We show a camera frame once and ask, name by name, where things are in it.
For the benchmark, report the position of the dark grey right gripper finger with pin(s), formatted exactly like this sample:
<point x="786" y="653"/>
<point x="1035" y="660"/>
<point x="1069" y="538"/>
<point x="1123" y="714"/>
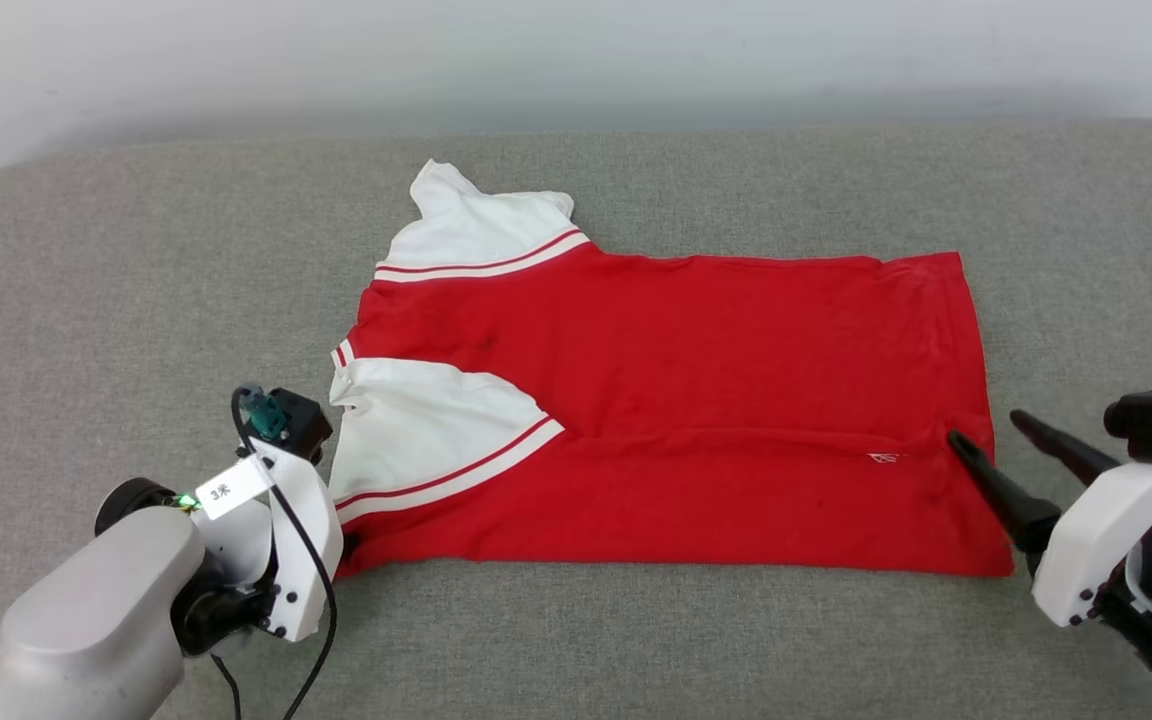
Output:
<point x="1011" y="500"/>
<point x="1071" y="450"/>

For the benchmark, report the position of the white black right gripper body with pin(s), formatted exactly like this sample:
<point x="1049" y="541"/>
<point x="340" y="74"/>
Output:
<point x="1086" y="545"/>

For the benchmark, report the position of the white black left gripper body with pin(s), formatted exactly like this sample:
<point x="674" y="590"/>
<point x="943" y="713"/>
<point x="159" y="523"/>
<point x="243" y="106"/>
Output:
<point x="306" y="540"/>

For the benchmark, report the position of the red and white garment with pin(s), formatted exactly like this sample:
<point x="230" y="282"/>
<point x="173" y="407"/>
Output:
<point x="696" y="400"/>

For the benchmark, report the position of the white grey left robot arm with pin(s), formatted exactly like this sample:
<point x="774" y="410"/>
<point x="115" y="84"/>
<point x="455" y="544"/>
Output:
<point x="86" y="620"/>

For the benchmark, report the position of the white paper label tag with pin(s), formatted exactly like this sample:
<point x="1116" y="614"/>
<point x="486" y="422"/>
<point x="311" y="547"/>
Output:
<point x="231" y="490"/>

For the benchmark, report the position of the grey fabric sofa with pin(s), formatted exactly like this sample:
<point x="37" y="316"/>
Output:
<point x="136" y="300"/>

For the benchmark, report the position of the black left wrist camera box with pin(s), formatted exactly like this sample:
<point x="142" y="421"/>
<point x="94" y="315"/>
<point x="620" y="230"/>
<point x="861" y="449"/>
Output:
<point x="298" y="425"/>

